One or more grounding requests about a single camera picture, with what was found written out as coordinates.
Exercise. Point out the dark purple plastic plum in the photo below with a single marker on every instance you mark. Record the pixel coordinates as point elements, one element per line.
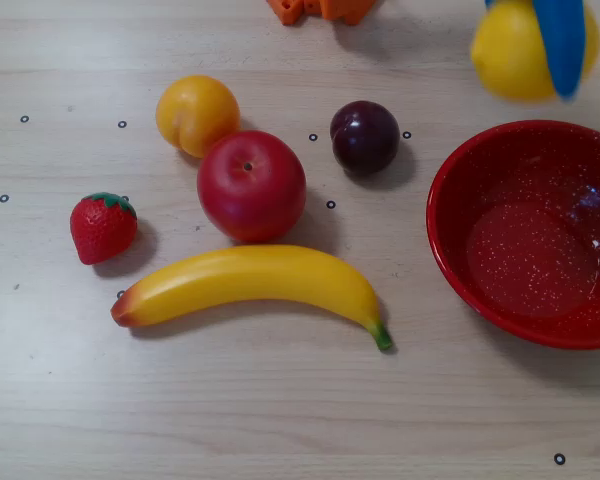
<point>365,137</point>

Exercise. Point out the yellow plastic banana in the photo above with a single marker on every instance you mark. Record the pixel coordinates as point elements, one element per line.
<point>250,275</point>

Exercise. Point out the red speckled enamel bowl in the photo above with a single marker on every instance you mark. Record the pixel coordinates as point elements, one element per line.
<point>530,240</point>

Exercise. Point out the yellow orange plastic peach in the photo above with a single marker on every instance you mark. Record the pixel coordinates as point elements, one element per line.
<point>195,112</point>

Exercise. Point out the red plastic strawberry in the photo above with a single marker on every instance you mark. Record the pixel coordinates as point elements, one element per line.
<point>100,232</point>

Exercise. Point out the yellow plastic lemon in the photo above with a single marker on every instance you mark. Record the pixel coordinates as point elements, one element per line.
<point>510,55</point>

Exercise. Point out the red plastic apple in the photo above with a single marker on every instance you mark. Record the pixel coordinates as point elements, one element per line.
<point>250,190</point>

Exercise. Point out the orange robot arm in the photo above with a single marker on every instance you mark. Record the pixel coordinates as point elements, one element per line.
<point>330,7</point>

